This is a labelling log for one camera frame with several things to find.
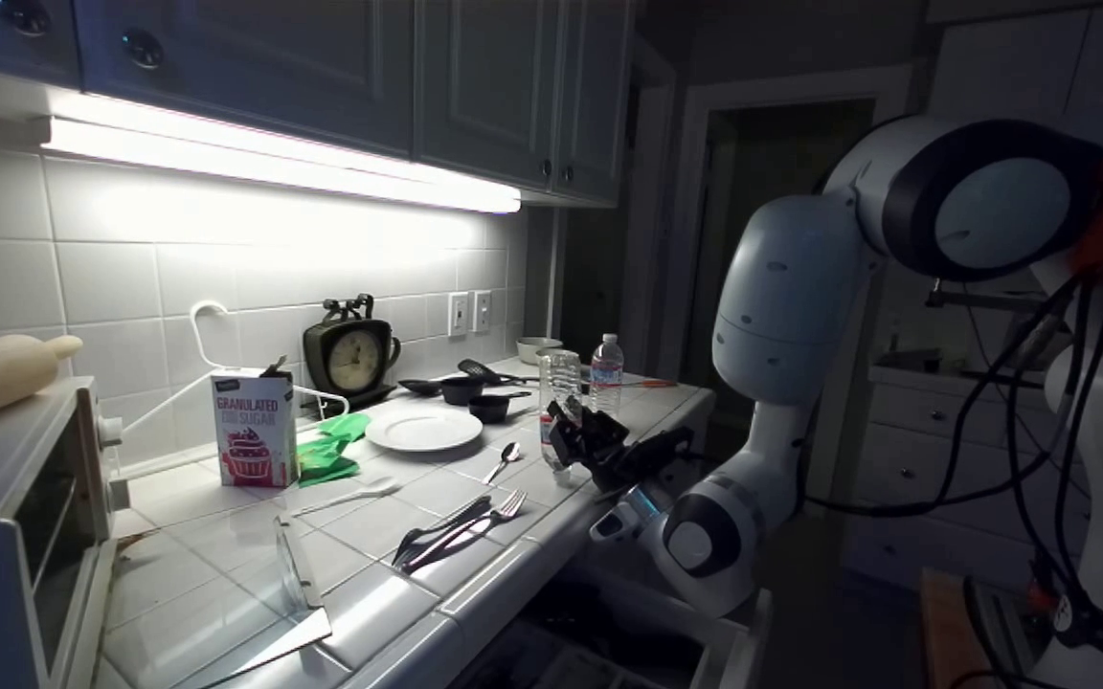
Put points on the white wall plate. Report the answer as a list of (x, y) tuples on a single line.
[(458, 315), (483, 311)]

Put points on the under cabinet light strip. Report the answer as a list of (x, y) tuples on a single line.
[(285, 159)]

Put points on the black ladle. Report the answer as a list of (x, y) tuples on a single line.
[(423, 384)]

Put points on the white round plate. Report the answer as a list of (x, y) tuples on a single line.
[(423, 429)]

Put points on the metal spoon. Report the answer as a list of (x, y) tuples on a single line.
[(507, 452)]

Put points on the white clothes hanger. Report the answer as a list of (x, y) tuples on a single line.
[(210, 307)]

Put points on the microwave oven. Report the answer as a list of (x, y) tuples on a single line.
[(1, 559)]

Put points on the white pink carton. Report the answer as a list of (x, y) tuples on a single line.
[(253, 427)]

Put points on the upper kitchen cabinets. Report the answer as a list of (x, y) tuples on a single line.
[(324, 61)]

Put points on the white plastic spoon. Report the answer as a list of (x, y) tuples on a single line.
[(362, 493)]

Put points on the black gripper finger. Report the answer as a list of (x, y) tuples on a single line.
[(572, 441), (607, 427)]

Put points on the white ceramic bowl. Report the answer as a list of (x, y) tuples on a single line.
[(532, 344)]

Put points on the small black cup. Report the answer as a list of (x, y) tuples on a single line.
[(492, 411)]

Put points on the wooden robot platform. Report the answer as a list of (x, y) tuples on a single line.
[(958, 635)]

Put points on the white sink cabinet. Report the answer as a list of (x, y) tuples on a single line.
[(936, 500)]

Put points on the white open drawer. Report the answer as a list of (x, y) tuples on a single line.
[(576, 653)]

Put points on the dark kitchen faucet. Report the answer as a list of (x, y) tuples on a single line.
[(987, 296)]

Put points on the black measuring cup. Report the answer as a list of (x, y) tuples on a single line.
[(460, 388)]

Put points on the black table clock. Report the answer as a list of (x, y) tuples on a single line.
[(349, 356)]

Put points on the green cloth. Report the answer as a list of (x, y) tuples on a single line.
[(327, 448)]

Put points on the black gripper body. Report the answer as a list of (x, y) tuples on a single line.
[(645, 461)]

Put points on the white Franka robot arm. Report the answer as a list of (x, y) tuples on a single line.
[(782, 307)]

